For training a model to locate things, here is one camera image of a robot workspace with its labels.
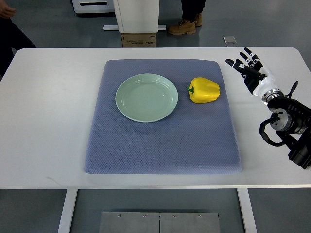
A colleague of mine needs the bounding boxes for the person in dark trousers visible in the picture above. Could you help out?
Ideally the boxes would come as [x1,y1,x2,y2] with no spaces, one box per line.
[181,0,206,22]

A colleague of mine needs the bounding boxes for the left white table leg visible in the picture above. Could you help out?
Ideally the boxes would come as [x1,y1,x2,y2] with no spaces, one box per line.
[58,188,78,233]

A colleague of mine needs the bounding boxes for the white cabinet with slot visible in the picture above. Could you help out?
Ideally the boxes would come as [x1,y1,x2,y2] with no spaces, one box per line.
[71,0,114,14]

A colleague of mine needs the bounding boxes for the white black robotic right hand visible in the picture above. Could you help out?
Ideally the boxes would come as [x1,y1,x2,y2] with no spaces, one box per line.
[225,47,278,97]

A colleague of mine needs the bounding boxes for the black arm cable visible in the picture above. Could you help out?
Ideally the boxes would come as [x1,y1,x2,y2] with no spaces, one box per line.
[258,81,299,147]

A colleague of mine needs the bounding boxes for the person at left edge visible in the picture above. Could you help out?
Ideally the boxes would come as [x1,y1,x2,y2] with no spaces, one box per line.
[0,0,35,77]

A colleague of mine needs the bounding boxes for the light green plate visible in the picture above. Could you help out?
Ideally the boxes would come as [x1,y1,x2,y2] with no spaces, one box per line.
[115,73,178,123]

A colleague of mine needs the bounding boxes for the tan work boot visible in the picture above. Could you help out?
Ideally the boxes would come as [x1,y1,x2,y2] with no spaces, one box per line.
[194,13,203,27]
[168,20,196,35]

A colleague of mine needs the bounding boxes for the yellow bell pepper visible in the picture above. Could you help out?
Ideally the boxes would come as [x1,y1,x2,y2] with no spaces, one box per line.
[187,77,221,104]

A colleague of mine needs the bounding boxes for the white table leg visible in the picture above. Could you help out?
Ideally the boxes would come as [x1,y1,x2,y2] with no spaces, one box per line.
[58,188,78,233]
[237,188,257,233]

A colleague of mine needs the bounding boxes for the brown cardboard box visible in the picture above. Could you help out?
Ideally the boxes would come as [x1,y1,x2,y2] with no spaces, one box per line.
[121,33,156,48]

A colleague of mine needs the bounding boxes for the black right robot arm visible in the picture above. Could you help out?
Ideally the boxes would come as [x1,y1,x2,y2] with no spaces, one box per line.
[259,89,311,170]

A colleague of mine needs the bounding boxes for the white pedestal column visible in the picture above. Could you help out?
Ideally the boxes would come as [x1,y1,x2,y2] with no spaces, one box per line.
[103,0,166,33]

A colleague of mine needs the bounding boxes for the grey floor plate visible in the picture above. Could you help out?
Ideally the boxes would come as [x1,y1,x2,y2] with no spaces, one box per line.
[223,36,237,45]

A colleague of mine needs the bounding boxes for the blue-grey textured mat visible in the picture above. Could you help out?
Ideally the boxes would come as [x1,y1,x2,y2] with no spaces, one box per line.
[85,59,242,174]

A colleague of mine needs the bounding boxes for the right white table leg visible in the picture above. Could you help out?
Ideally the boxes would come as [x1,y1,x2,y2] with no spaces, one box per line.
[237,188,257,233]

